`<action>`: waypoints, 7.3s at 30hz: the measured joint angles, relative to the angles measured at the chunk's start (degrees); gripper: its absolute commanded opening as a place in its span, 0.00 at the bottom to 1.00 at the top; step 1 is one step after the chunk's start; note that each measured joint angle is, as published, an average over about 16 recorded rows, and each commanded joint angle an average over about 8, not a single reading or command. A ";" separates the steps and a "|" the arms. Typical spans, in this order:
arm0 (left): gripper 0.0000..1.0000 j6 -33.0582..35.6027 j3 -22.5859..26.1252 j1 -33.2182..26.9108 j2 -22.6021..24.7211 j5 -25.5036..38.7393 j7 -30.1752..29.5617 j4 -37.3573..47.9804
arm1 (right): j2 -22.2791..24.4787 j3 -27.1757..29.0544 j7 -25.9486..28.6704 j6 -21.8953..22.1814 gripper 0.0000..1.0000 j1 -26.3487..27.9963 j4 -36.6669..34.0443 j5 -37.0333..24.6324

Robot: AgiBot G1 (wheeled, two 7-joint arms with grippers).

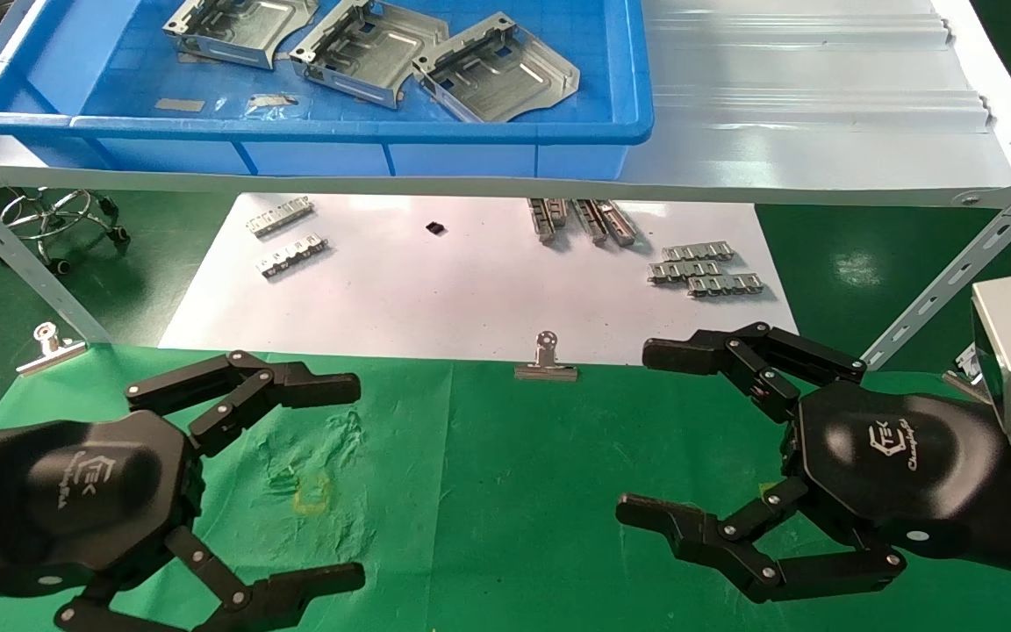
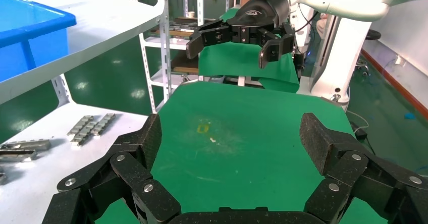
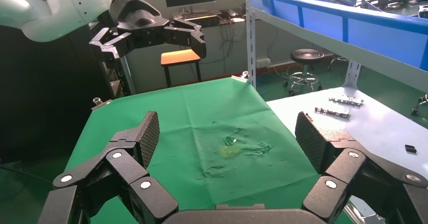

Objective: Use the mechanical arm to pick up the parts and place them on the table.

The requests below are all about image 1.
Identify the grey tape strip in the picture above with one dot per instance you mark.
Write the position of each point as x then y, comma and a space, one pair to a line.
273, 101
179, 104

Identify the small black clip part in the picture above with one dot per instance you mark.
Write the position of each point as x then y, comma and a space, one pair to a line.
435, 228

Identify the grey metal rail part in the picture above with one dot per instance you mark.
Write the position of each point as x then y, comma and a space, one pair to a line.
591, 222
618, 222
542, 221
560, 211

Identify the sheet metal bracket part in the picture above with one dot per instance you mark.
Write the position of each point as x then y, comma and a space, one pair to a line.
374, 53
497, 79
238, 31

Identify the blue plastic bin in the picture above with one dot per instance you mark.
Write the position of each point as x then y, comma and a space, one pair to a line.
558, 132

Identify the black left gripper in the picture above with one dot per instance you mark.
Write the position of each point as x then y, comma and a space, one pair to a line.
84, 491

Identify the white paper sheet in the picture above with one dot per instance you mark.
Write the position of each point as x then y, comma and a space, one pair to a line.
470, 298

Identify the perforated steel angle strut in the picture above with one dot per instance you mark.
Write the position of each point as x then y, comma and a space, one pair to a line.
953, 272
23, 259

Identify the green cloth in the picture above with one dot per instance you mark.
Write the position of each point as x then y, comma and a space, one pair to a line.
505, 491

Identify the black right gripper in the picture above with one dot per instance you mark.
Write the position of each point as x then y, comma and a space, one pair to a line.
900, 456

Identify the notched metal strip part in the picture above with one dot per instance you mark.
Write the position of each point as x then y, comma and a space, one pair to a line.
291, 256
280, 217

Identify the chrome stool base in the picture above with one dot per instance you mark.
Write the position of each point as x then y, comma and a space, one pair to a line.
58, 215

